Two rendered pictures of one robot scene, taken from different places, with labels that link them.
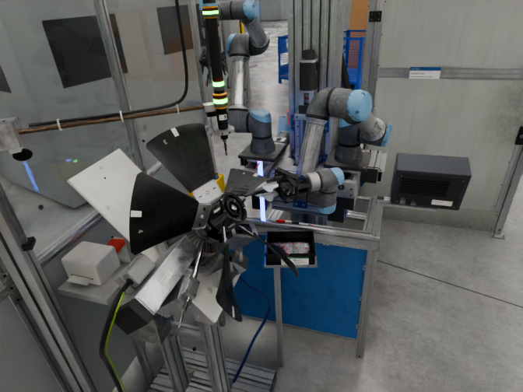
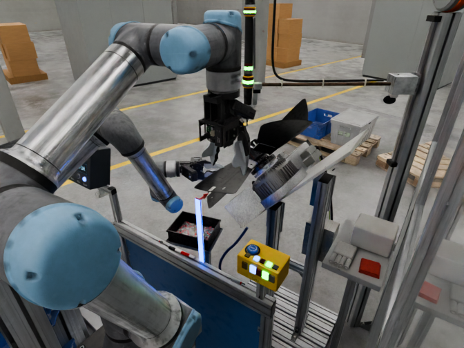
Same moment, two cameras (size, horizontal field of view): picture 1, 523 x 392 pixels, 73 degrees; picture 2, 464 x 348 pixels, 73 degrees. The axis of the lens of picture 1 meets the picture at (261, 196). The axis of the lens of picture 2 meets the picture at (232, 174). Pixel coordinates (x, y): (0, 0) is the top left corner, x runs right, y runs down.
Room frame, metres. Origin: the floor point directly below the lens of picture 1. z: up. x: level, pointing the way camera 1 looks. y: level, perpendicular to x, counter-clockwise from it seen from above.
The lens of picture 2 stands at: (2.36, 0.36, 1.86)
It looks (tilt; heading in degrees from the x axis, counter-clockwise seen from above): 30 degrees down; 194
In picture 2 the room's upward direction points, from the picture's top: straight up
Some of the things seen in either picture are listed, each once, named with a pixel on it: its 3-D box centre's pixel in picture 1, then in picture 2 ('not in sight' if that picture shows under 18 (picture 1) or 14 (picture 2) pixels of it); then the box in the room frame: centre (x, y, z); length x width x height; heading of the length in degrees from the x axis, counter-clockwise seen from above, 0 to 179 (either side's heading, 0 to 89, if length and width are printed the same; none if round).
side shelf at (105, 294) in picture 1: (111, 267); (360, 250); (1.20, 0.67, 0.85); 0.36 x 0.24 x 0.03; 161
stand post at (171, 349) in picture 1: (164, 323); (309, 270); (1.11, 0.47, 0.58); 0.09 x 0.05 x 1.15; 161
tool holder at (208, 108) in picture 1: (219, 117); (250, 94); (1.12, 0.12, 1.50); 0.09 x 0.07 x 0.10; 106
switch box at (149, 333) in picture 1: (145, 314); (320, 238); (1.02, 0.50, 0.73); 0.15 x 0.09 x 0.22; 71
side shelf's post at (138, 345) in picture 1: (135, 333); (343, 311); (1.20, 0.67, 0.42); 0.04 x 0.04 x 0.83; 71
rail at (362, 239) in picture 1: (284, 229); (183, 260); (1.43, -0.10, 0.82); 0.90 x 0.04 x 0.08; 71
